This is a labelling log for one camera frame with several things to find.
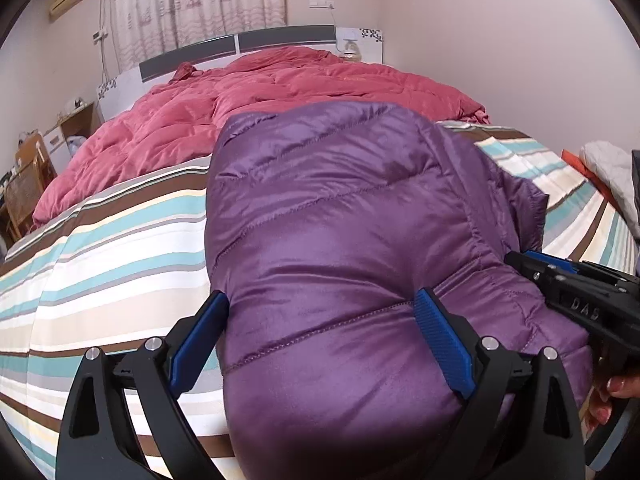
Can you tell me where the person's right hand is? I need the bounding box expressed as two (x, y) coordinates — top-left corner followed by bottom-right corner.
(587, 374), (640, 435)

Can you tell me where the white power cable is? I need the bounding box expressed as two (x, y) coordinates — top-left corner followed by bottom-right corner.
(100, 0), (111, 83)

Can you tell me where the purple down jacket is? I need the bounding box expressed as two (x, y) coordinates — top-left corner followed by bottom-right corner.
(205, 101), (596, 480)

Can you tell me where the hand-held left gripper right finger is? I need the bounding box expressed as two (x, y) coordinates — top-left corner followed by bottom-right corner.
(414, 287), (586, 480)

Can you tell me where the striped bed sheet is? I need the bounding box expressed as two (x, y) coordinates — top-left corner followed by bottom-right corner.
(0, 120), (640, 480)

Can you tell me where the patterned white curtain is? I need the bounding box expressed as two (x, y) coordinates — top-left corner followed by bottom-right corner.
(111, 0), (288, 68)

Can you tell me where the wooden chair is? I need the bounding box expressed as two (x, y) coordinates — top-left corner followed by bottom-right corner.
(2, 160), (57, 241)

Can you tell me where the wooden nightstand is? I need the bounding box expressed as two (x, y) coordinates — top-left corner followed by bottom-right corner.
(56, 102), (104, 161)

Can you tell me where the pink comforter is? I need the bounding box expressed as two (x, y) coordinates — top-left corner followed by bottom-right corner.
(32, 46), (491, 231)

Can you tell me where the white quilted cloth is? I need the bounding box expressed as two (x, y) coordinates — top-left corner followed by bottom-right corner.
(580, 140), (640, 223)

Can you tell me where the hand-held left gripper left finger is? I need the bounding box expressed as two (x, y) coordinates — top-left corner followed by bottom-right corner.
(55, 290), (231, 480)

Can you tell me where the white storage box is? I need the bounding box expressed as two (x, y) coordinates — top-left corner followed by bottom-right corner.
(42, 125), (69, 171)

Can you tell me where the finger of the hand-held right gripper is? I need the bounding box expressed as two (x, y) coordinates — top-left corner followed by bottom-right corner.
(504, 250), (583, 283)

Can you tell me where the white grey bed headboard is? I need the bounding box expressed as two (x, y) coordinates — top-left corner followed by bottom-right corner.
(96, 25), (386, 123)

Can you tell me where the red flat board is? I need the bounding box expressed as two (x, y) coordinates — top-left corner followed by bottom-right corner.
(561, 149), (623, 213)

